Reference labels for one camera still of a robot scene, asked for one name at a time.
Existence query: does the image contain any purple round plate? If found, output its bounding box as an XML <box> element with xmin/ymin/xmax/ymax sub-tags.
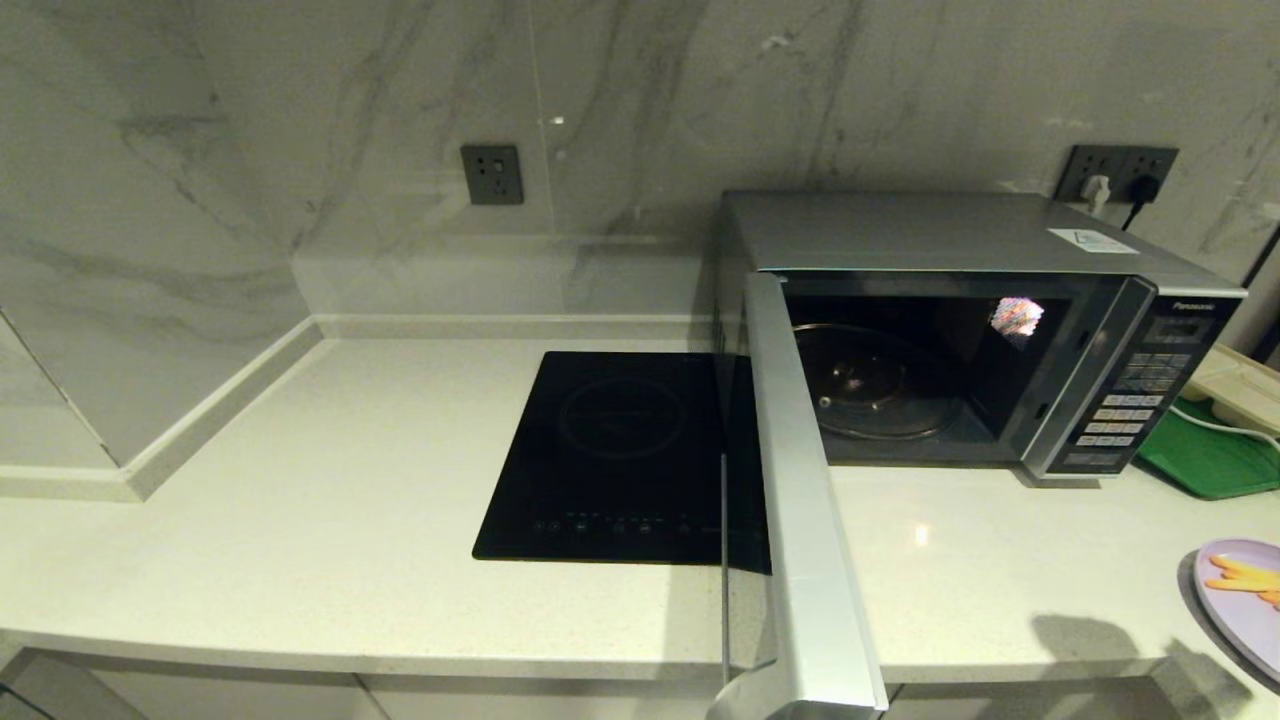
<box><xmin>1197</xmin><ymin>539</ymin><xmax>1280</xmax><ymax>683</ymax></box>

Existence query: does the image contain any silver microwave oven body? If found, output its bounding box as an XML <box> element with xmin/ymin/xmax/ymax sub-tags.
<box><xmin>712</xmin><ymin>190</ymin><xmax>1248</xmax><ymax>489</ymax></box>

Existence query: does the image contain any black induction cooktop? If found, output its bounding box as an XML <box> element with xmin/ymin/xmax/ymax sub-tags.
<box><xmin>471</xmin><ymin>350</ymin><xmax>726</xmax><ymax>563</ymax></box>

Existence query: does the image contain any beige drawer front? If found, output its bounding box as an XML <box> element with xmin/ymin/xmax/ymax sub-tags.
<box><xmin>358</xmin><ymin>676</ymin><xmax>726</xmax><ymax>720</ymax></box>

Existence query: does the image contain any beige cabinet door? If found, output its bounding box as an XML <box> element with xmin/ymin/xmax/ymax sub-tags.
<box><xmin>885</xmin><ymin>684</ymin><xmax>1166</xmax><ymax>720</ymax></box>
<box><xmin>88</xmin><ymin>665</ymin><xmax>393</xmax><ymax>720</ymax></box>

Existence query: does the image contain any green plastic tray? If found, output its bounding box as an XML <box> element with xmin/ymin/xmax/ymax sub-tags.
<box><xmin>1135</xmin><ymin>398</ymin><xmax>1280</xmax><ymax>501</ymax></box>

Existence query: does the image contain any cream power strip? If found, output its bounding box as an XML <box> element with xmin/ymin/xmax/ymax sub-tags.
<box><xmin>1183</xmin><ymin>343</ymin><xmax>1280</xmax><ymax>438</ymax></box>

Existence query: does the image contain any angled grey cabinet panel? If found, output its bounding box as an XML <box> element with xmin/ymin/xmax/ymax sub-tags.
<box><xmin>0</xmin><ymin>648</ymin><xmax>151</xmax><ymax>720</ymax></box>

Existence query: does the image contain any dark grey wall socket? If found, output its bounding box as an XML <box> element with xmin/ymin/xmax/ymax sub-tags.
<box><xmin>1122</xmin><ymin>147</ymin><xmax>1181</xmax><ymax>204</ymax></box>
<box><xmin>460</xmin><ymin>145</ymin><xmax>524</xmax><ymax>206</ymax></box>
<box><xmin>1055</xmin><ymin>145</ymin><xmax>1126</xmax><ymax>201</ymax></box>

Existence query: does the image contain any black plug with cable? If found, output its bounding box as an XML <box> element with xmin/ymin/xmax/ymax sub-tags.
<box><xmin>1122</xmin><ymin>176</ymin><xmax>1166</xmax><ymax>231</ymax></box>

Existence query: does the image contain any white power cable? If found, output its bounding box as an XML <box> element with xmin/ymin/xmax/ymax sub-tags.
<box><xmin>1168</xmin><ymin>400</ymin><xmax>1280</xmax><ymax>443</ymax></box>

